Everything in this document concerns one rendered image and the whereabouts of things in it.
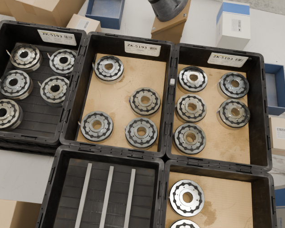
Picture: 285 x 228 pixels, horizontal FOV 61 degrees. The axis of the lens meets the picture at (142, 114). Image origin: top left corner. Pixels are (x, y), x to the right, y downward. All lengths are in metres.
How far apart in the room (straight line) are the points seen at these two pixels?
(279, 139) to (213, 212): 0.38
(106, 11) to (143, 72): 0.46
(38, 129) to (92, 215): 0.32
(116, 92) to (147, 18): 0.50
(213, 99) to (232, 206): 0.35
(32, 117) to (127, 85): 0.34
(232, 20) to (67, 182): 0.93
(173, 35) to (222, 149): 0.51
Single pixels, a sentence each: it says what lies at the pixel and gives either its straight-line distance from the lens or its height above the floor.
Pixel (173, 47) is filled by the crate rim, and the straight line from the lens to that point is 0.85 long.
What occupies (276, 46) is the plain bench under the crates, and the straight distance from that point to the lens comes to 1.32.
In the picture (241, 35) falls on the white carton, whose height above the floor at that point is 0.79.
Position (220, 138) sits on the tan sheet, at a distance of 0.85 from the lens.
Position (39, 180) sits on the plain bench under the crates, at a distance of 0.96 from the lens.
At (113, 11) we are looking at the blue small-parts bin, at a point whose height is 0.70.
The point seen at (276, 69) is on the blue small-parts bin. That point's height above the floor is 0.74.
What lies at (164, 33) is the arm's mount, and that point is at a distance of 1.07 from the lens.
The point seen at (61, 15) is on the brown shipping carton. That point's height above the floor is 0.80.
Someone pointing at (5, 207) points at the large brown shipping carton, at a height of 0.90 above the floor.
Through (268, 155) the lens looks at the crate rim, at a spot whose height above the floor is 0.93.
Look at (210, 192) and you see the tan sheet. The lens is 0.80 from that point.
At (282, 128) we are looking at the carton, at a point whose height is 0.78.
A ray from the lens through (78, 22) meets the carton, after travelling 1.13.
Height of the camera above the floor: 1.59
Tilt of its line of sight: 68 degrees down
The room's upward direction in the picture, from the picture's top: 7 degrees clockwise
